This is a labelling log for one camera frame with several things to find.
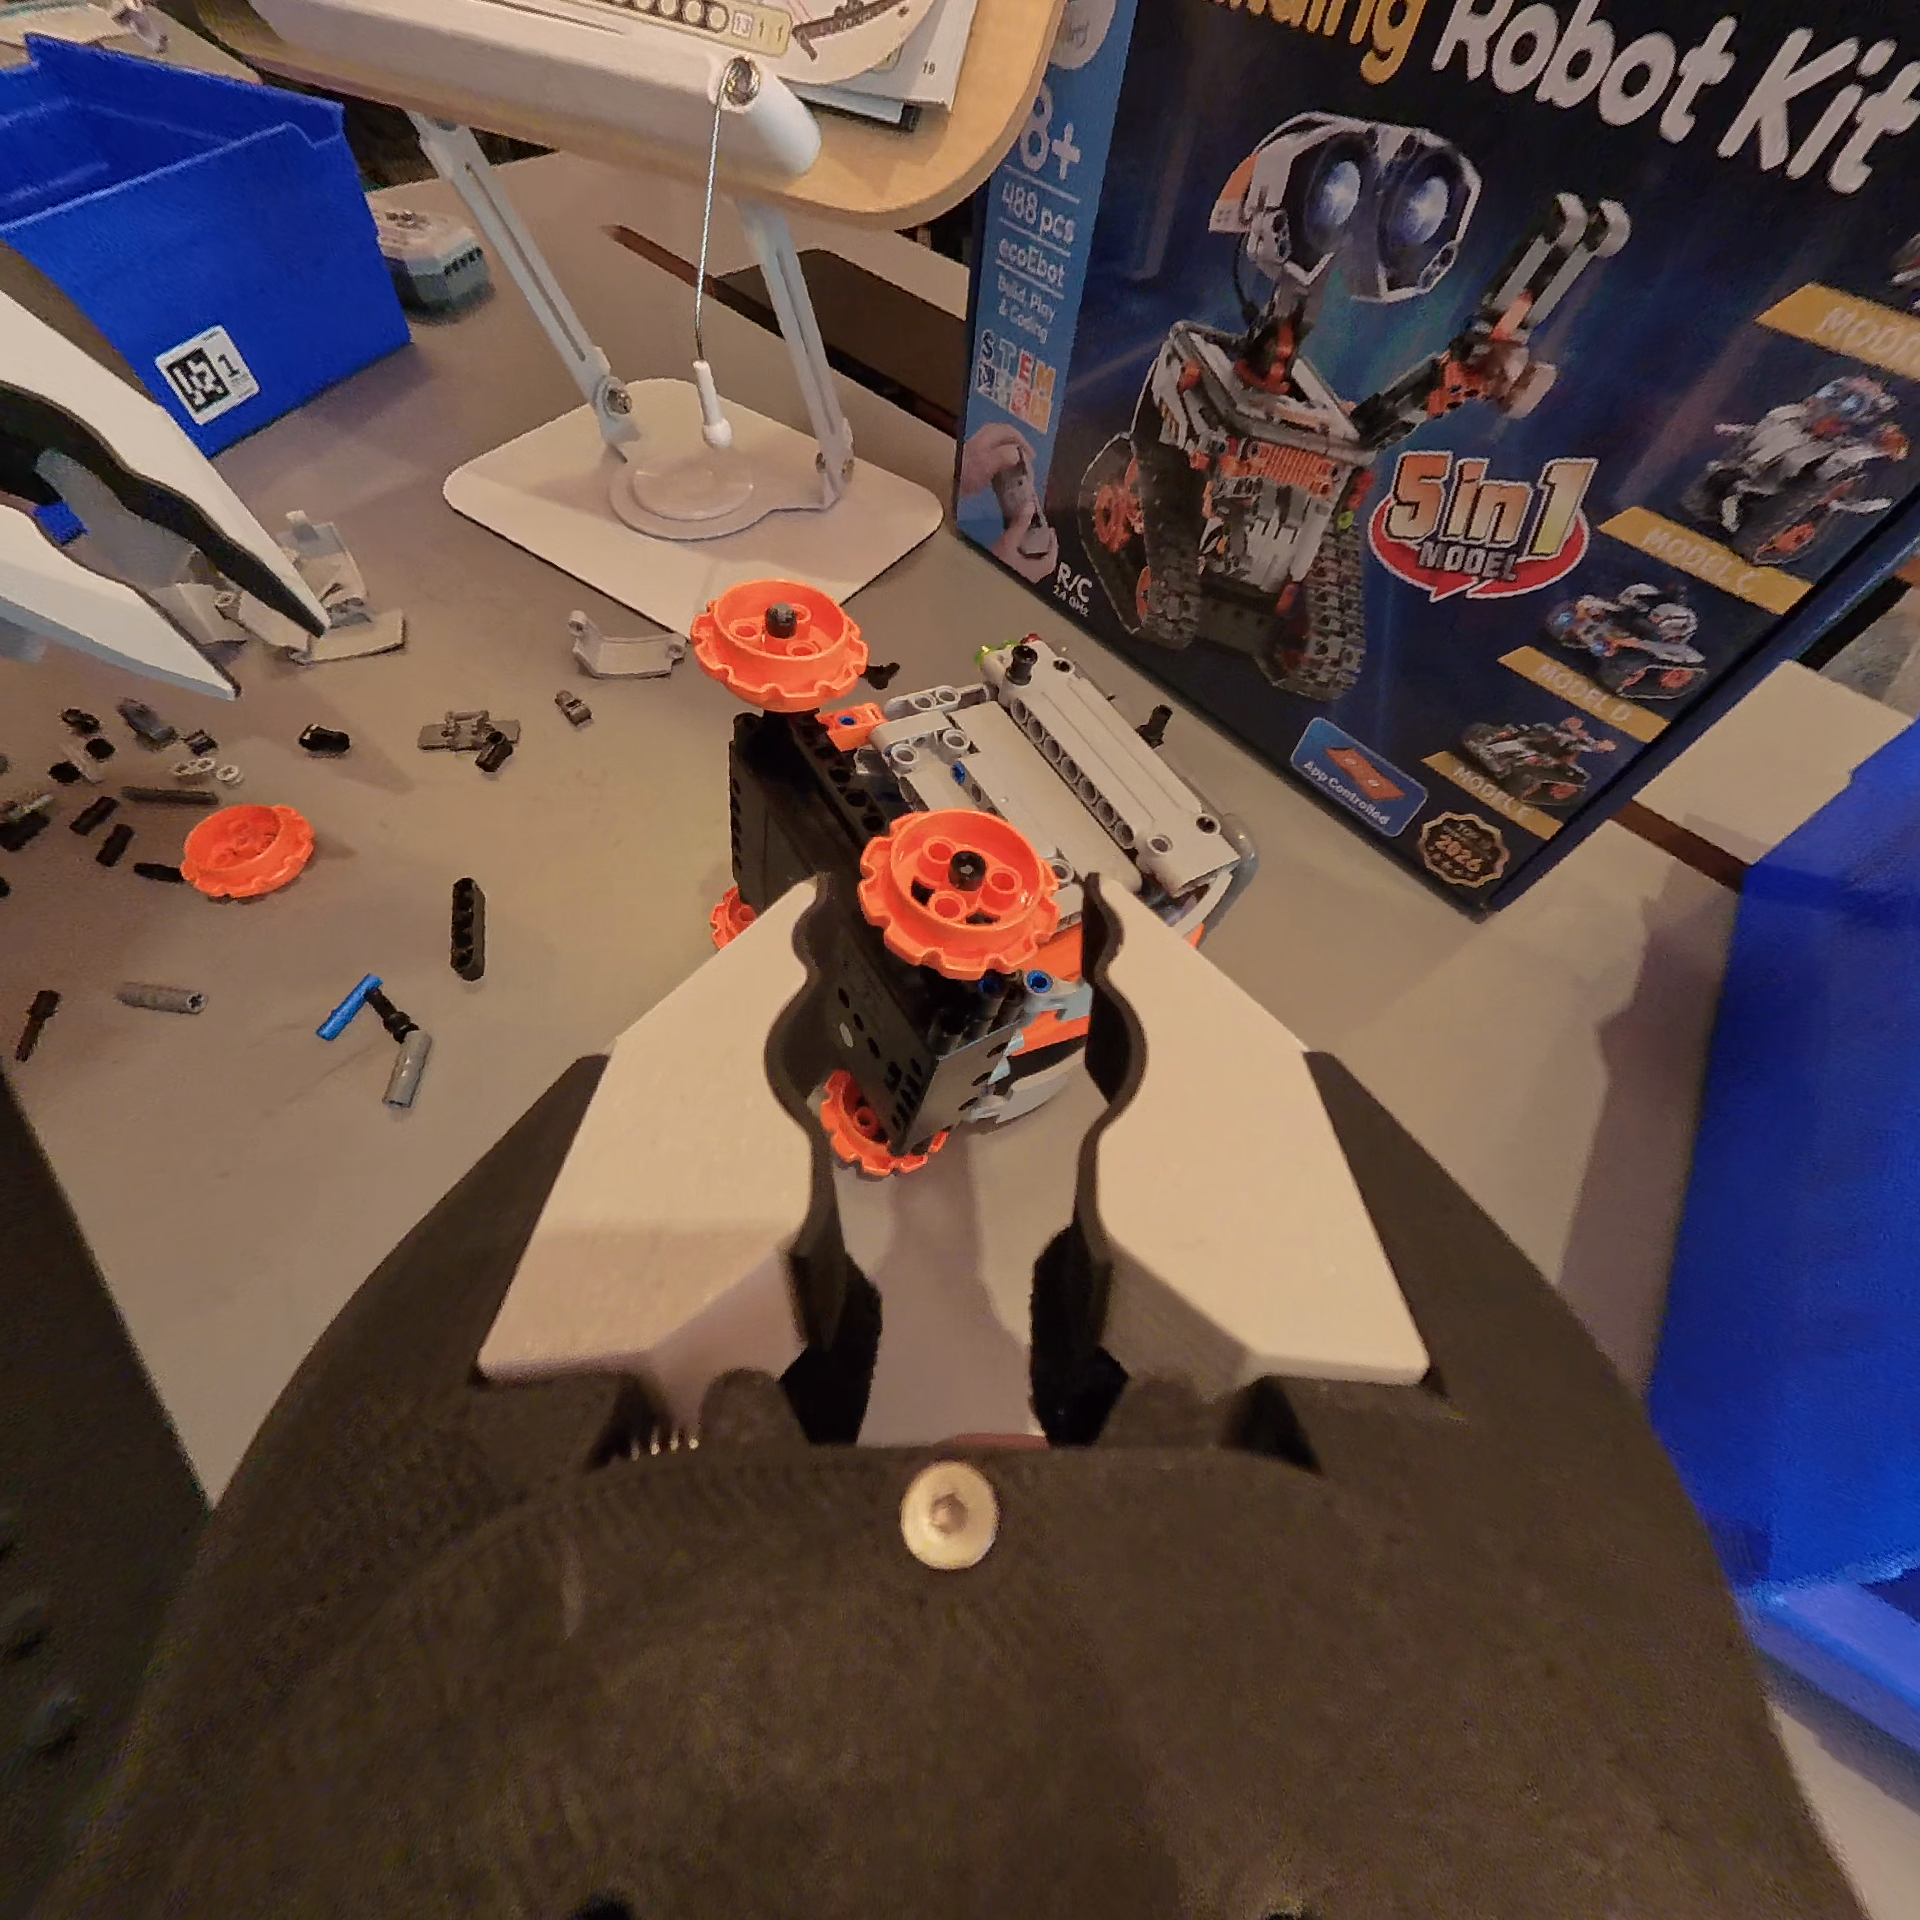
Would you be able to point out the orange toothed wheel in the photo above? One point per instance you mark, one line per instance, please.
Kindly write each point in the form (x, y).
(248, 855)

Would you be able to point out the book stand with wooden board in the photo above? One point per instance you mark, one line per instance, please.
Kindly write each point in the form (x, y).
(676, 510)

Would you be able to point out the scattered small building pieces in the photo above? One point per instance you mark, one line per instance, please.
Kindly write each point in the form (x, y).
(148, 723)

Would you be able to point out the grey tube connector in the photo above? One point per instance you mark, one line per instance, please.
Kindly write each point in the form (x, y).
(408, 1071)
(163, 999)

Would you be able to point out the black long pin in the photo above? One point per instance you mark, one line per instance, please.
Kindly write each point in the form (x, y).
(37, 1028)

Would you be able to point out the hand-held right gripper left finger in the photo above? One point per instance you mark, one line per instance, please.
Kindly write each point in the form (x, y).
(661, 1200)

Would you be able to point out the blue pin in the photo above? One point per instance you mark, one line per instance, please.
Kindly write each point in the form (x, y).
(345, 1013)

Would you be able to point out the robot kit box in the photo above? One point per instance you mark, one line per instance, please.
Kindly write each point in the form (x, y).
(1501, 375)

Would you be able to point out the grey panel pieces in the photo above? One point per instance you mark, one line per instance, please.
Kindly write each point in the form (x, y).
(340, 630)

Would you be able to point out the grey curved panel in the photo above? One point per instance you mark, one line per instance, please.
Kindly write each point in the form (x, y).
(638, 658)

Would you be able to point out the black straight beam with holes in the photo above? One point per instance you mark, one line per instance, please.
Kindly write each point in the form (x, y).
(470, 931)

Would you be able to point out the blue plastic bin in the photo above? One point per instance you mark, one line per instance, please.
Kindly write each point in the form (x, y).
(1799, 1200)

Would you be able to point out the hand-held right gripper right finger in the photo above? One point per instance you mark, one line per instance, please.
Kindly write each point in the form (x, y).
(1245, 1200)

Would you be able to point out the grey motor block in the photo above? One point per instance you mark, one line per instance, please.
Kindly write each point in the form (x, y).
(436, 263)

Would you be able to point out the toy robot model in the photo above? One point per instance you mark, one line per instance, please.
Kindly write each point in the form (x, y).
(839, 810)

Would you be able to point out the grey and black hinge assembly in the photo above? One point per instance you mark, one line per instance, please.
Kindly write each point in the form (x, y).
(452, 735)

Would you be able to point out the blue bin with white tag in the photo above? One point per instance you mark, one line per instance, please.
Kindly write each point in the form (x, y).
(182, 224)

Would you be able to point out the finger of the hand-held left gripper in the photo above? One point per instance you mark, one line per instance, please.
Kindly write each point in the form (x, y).
(60, 360)
(76, 594)

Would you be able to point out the black connector piece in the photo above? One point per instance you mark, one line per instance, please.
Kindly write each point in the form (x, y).
(325, 739)

